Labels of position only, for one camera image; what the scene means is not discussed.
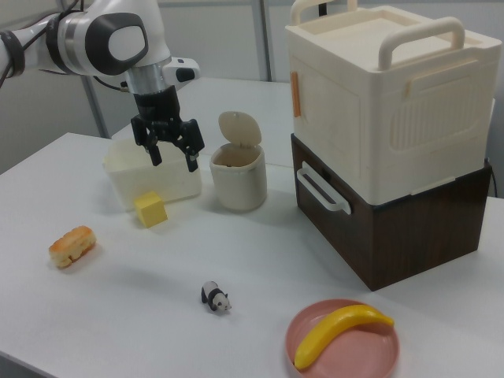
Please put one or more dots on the cream lidded trash can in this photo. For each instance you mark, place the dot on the cream lidded trash can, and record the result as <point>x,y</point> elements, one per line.
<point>238,185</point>

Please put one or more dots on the cream plastic storage box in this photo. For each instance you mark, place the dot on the cream plastic storage box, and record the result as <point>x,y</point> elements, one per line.
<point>334,118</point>

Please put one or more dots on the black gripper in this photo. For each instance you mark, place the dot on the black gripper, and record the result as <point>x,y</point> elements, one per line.
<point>157,106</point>

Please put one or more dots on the toy bread sandwich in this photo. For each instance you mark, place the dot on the toy bread sandwich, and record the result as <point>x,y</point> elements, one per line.
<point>73,246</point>

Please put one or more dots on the dark wood drawer cabinet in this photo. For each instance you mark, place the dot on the dark wood drawer cabinet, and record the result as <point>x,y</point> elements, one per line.
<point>413,236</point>

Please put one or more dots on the grey partition post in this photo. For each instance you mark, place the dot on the grey partition post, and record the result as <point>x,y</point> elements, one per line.
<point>96,106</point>

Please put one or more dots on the yellow toy banana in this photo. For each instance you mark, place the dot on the yellow toy banana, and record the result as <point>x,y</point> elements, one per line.
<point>334,328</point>

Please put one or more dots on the pink plate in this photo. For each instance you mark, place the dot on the pink plate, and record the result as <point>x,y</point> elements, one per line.
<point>354,348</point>

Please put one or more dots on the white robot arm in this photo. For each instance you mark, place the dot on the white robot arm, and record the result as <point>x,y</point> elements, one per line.
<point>118,43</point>

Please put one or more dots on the white plastic container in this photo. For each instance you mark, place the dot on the white plastic container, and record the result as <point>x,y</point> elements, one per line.
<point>157,181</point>

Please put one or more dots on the toy panda figure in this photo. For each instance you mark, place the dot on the toy panda figure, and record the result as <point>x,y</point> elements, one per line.
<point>214,297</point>

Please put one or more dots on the yellow cube block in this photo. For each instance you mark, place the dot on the yellow cube block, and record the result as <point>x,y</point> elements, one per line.
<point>151,210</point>

